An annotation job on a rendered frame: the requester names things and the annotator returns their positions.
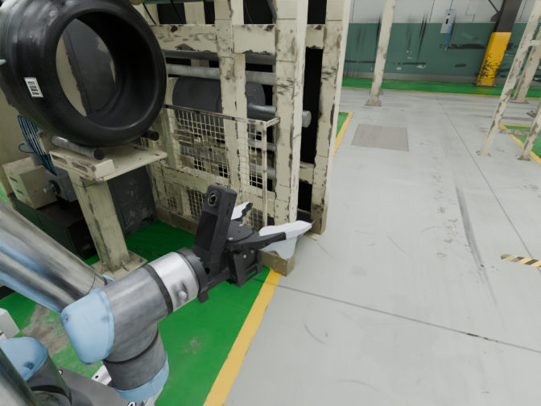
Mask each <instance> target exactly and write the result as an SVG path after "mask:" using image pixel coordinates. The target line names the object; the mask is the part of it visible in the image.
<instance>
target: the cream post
mask: <svg viewBox="0 0 541 406"><path fill-rule="evenodd" d="M56 69H57V74H58V77H59V80H60V84H61V87H62V89H63V91H64V93H65V95H66V96H67V98H68V100H69V101H70V102H71V103H72V105H73V106H74V107H75V108H76V109H77V110H78V111H79V112H80V113H81V114H82V115H83V116H87V115H86V112H85V108H84V104H83V101H82V99H81V94H80V91H79V89H78V85H77V83H76V78H75V75H74V72H73V70H72V65H71V62H70V59H69V56H68V51H67V48H66V46H65V43H64V38H63V36H62V35H61V37H60V40H59V43H58V46H57V50H56ZM68 174H69V177H70V180H71V182H72V186H73V188H74V190H75V193H76V196H77V199H78V201H79V203H80V206H81V210H82V212H83V214H84V217H85V220H86V223H87V225H88V228H89V232H90V234H91V236H92V239H93V242H94V245H95V247H96V249H97V253H98V255H99V258H100V260H101V264H103V263H104V262H105V263H106V266H107V268H108V270H109V271H111V272H113V273H115V272H116V271H117V270H119V269H121V268H122V264H121V261H120V260H123V262H124V263H125V264H126V265H127V264H128V263H130V262H131V261H130V256H129V253H128V250H127V247H126V243H125V239H124V237H123V234H122V229H121V227H120V224H119V220H118V216H117V213H116V210H115V208H114V203H113V200H112V197H111V194H110V191H109V186H108V184H107V181H103V182H101V183H99V184H97V183H95V182H92V181H91V180H87V179H85V178H83V177H81V176H78V175H76V174H73V173H71V172H68Z"/></svg>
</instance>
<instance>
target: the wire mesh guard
mask: <svg viewBox="0 0 541 406"><path fill-rule="evenodd" d="M162 108H166V109H167V108H168V109H170V111H171V109H172V110H174V112H175V110H178V113H179V110H180V111H182V113H183V111H184V112H189V113H191V116H192V113H194V114H199V115H201V114H202V115H206V116H211V117H213V120H214V117H215V118H218V121H219V118H223V122H224V119H228V120H233V130H234V121H237V122H238V125H239V122H244V131H241V132H244V133H249V132H245V123H249V124H254V125H259V126H262V135H261V136H262V142H261V143H262V148H261V149H262V154H259V155H262V160H260V161H262V166H259V167H262V172H261V173H262V178H261V179H262V200H261V199H259V200H261V201H262V223H263V225H262V224H260V225H262V226H263V227H265V226H267V186H266V122H265V121H260V120H255V119H251V118H242V117H238V116H233V115H228V114H219V113H214V112H210V111H205V110H196V109H192V108H187V107H182V106H174V105H168V104H164V103H163V107H162ZM234 131H236V130H234ZM238 131H239V137H238V138H239V139H240V138H242V137H240V128H239V130H238ZM249 134H252V133H249ZM253 135H255V140H253V139H250V140H253V141H255V154H257V153H256V129H255V134H253ZM140 139H141V143H142V146H144V147H146V146H147V144H146V142H147V141H146V140H145V139H144V138H141V137H140ZM242 139H245V144H243V145H245V151H246V146H249V145H246V137H245V138H242ZM147 147H150V144H149V146H147ZM251 147H254V146H251ZM248 152H250V165H251V164H252V163H251V159H253V158H251V148H250V151H248ZM257 160H259V159H257ZM257 160H256V182H255V181H253V182H255V183H256V184H257V166H258V165H257ZM150 164H151V163H149V164H147V171H148V175H149V179H150V182H151V189H152V192H153V197H154V200H155V205H157V206H158V207H161V208H163V209H166V210H168V211H171V212H173V213H176V214H179V215H180V216H182V217H185V218H188V219H190V220H193V221H194V222H198V223H199V220H200V219H198V215H197V218H195V216H194V215H193V216H194V217H192V216H190V215H188V211H187V214H186V212H184V211H183V213H182V212H181V211H182V210H180V211H178V209H177V210H176V209H173V208H174V207H171V208H170V207H168V206H170V205H171V202H170V205H167V206H166V204H164V205H162V202H160V203H161V204H160V203H159V204H157V203H156V200H157V201H158V199H157V198H158V196H157V195H156V194H158V193H157V192H156V190H157V189H156V188H155V186H156V185H155V181H154V178H155V177H156V175H157V174H156V175H155V177H153V173H152V170H151V169H152V168H151V166H150ZM259 184H261V183H259ZM258 194H259V193H257V198H256V197H254V198H256V199H257V203H255V202H253V194H252V201H251V202H252V203H255V204H257V208H255V209H257V213H256V214H257V215H258V214H259V213H258V205H260V204H258ZM259 215H261V214H259Z"/></svg>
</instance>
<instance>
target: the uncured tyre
mask: <svg viewBox="0 0 541 406"><path fill-rule="evenodd" d="M74 19H78V20H80V21H81V22H83V23H84V24H86V25H87V26H89V27H90V28H91V29H92V30H94V31H95V32H96V33H97V34H98V36H99V37H100V38H101V39H102V41H103V42H104V44H105V45H106V47H107V48H108V50H109V53H110V55H111V57H112V60H113V63H114V70H115V84H114V91H113V93H112V95H111V97H110V99H109V100H108V102H107V103H106V104H105V105H104V106H103V107H102V108H101V109H100V110H98V111H97V112H96V113H94V114H90V115H88V116H83V115H82V114H81V113H80V112H79V111H78V110H77V109H76V108H75V107H74V106H73V105H72V103H71V102H70V101H69V100H68V98H67V96H66V95H65V93H64V91H63V89H62V87H61V84H60V80H59V77H58V74H57V69H56V50H57V46H58V43H59V40H60V37H61V35H62V33H63V32H64V29H65V28H66V27H67V25H69V24H70V22H71V21H73V20H74ZM0 60H6V63H4V64H2V65H0V87H1V89H2V91H3V92H4V94H5V95H6V97H7V98H8V100H9V101H10V102H11V104H12V105H13V106H14V107H15V109H16V110H17V111H18V112H19V113H20V114H21V115H22V116H24V117H25V118H26V119H27V120H29V121H30V122H31V123H33V124H34V125H36V126H37V127H39V128H40V129H42V130H44V131H46V132H48V133H50V134H52V135H56V136H59V137H61V138H64V139H68V140H71V141H73V142H76V143H80V144H84V145H86V146H90V147H92V146H96V147H114V146H119V145H123V144H126V143H129V142H132V141H134V140H136V139H137V138H139V137H140V136H142V135H143V134H144V133H146V132H147V131H148V130H149V129H150V128H151V126H152V125H153V124H154V122H155V120H156V119H157V117H158V116H159V113H160V111H161V109H162V107H163V103H164V99H165V95H166V89H167V72H166V65H165V61H164V58H163V53H162V50H161V47H160V45H159V41H158V40H157V38H156V36H155V33H154V32H153V31H152V29H151V27H150V25H149V24H148V22H147V21H146V20H145V19H144V18H143V16H142V15H141V14H140V13H139V12H138V11H137V10H136V9H135V8H134V7H133V6H132V5H131V4H130V3H129V2H128V1H127V0H6V1H5V2H4V3H3V4H2V6H1V7H0ZM24 78H35V79H36V81H37V83H38V86H39V89H40V91H41V93H42V95H43V97H32V96H31V93H30V91H29V89H28V87H27V83H26V82H25V80H24Z"/></svg>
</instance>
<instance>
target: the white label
mask: <svg viewBox="0 0 541 406"><path fill-rule="evenodd" d="M24 80H25V82H26V83H27V87H28V89H29V91H30V93H31V96H32V97H43V95H42V93H41V91H40V89H39V86H38V83H37V81H36V79H35V78H24Z"/></svg>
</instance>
